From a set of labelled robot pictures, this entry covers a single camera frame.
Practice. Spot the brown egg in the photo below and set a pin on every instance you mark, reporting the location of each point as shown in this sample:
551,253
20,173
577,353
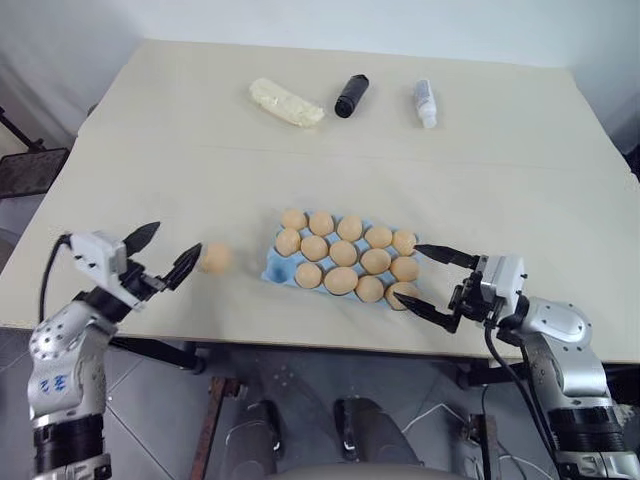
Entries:
216,258
397,291
404,269
343,253
369,289
341,280
308,275
350,227
321,223
378,237
375,260
404,242
314,248
293,219
288,242

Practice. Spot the black table frame bar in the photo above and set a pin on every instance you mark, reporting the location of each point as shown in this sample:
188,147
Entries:
160,352
487,372

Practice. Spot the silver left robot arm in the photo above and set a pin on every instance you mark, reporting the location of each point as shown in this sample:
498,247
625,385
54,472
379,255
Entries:
60,360

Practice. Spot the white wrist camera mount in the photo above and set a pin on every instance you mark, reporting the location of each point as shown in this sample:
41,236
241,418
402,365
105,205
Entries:
97,255
502,282

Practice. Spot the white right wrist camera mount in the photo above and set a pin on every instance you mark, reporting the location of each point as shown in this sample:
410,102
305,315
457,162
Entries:
502,282

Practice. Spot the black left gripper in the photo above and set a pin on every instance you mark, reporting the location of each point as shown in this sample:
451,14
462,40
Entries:
140,285

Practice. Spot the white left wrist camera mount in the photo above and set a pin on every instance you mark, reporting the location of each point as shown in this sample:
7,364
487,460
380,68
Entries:
97,255

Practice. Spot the rusty metal table leg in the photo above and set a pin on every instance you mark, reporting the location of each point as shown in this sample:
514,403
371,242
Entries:
211,420
480,440

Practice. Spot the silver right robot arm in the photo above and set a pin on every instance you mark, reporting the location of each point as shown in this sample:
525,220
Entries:
565,350

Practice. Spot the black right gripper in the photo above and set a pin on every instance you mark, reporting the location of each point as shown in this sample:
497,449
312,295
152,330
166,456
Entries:
467,300

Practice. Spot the dark rounded shape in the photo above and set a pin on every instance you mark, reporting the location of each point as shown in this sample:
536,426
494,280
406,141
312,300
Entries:
372,437
262,437

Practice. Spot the clear white-capped bottle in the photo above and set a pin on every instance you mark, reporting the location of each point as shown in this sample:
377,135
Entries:
425,103

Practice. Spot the black tripod bars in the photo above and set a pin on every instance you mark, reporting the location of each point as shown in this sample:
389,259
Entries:
17,131

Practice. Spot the black mesh stand base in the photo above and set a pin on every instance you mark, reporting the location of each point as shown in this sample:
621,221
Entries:
30,170

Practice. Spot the black cylindrical bottle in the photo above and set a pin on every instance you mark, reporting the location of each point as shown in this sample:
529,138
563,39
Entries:
351,96

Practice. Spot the blue egg carton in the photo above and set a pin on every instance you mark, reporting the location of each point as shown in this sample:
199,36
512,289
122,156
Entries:
277,267

